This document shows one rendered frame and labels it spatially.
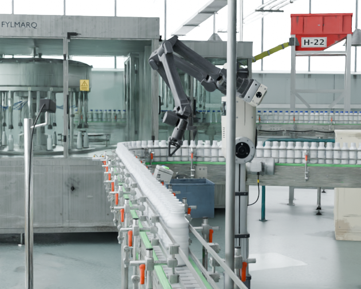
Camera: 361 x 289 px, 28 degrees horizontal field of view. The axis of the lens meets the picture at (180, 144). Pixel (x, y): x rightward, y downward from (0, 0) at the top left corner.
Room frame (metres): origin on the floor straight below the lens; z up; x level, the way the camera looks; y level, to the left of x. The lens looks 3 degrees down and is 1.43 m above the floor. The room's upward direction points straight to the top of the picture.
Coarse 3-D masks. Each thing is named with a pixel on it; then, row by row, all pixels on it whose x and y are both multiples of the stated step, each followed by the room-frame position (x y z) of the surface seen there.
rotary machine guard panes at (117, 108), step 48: (0, 48) 7.24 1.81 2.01; (48, 48) 7.30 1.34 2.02; (96, 48) 7.36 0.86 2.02; (144, 48) 7.43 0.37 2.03; (0, 96) 7.23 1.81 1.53; (48, 96) 7.30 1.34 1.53; (96, 96) 7.36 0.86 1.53; (144, 96) 7.43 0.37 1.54; (0, 144) 7.23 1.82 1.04; (48, 144) 7.30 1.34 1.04; (96, 144) 7.36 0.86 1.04
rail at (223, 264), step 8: (136, 184) 2.97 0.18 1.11; (136, 200) 2.97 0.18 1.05; (152, 208) 2.26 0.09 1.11; (160, 224) 2.02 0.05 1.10; (168, 232) 1.83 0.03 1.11; (200, 240) 1.77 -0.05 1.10; (160, 248) 2.02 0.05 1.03; (208, 248) 1.65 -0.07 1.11; (184, 256) 1.54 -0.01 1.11; (192, 256) 1.90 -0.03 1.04; (216, 256) 1.55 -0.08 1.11; (200, 264) 1.77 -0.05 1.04; (224, 264) 1.46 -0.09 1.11; (192, 272) 1.42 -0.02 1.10; (232, 272) 1.38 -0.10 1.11; (200, 280) 1.32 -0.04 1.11; (240, 280) 1.32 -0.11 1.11; (184, 288) 1.53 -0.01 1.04; (216, 288) 1.55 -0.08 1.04; (240, 288) 1.31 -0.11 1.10
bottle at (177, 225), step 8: (176, 208) 1.95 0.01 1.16; (184, 208) 1.96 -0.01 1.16; (176, 216) 1.95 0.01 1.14; (184, 216) 1.96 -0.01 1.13; (168, 224) 1.95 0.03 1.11; (176, 224) 1.93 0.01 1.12; (184, 224) 1.94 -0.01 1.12; (176, 232) 1.93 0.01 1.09; (184, 232) 1.94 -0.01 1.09; (168, 240) 1.95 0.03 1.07; (176, 240) 1.93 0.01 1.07; (184, 240) 1.94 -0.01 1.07; (184, 248) 1.94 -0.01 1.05; (168, 256) 1.95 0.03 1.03; (176, 256) 1.93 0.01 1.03; (184, 264) 1.94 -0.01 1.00
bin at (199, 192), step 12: (180, 180) 4.83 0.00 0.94; (192, 180) 4.84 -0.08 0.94; (204, 180) 4.85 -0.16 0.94; (180, 192) 4.52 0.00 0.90; (192, 192) 4.53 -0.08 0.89; (204, 192) 4.54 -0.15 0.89; (192, 204) 4.53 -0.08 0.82; (204, 204) 4.54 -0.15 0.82; (192, 216) 4.53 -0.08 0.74; (204, 216) 4.54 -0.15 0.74
